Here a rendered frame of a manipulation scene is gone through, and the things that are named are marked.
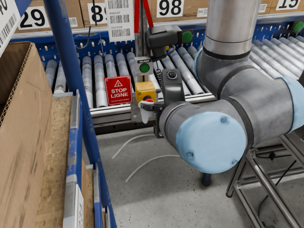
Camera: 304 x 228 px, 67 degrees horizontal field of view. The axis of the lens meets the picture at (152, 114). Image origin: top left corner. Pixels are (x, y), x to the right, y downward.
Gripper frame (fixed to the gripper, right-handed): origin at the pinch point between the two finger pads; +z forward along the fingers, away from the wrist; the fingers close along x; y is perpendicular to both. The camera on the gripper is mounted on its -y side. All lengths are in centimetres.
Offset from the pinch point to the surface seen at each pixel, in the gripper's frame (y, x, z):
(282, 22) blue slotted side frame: -38, 103, 76
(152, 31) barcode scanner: -21.4, 1.0, 10.9
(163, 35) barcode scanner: -19.8, 4.1, 9.4
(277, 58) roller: -14, 83, 55
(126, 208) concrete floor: 74, -8, 64
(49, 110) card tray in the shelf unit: -3.5, -22.6, -30.9
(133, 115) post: 9.9, -4.3, 32.5
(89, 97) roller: 2.0, -23.1, 41.5
